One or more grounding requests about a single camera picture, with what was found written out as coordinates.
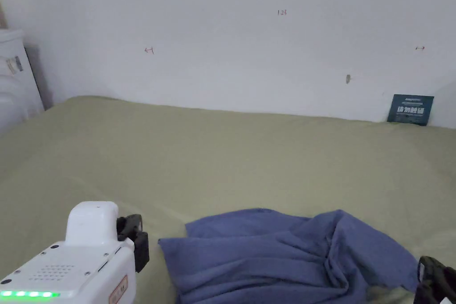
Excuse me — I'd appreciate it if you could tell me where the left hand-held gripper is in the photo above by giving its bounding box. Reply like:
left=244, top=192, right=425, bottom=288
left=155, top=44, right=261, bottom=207
left=0, top=201, right=150, bottom=304

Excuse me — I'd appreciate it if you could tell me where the blue garment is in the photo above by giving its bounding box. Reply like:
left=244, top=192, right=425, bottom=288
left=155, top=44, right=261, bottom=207
left=158, top=207, right=420, bottom=304

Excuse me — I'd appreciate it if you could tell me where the bed with pale green sheet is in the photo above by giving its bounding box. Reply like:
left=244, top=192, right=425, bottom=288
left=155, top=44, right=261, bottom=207
left=0, top=95, right=456, bottom=304

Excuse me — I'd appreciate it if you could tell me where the dark blue printed card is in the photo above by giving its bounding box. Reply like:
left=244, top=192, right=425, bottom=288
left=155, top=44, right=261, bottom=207
left=387, top=94, right=435, bottom=126

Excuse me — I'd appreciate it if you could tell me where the white washing machine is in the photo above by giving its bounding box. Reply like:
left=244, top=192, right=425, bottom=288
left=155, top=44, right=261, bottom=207
left=0, top=28, right=45, bottom=134

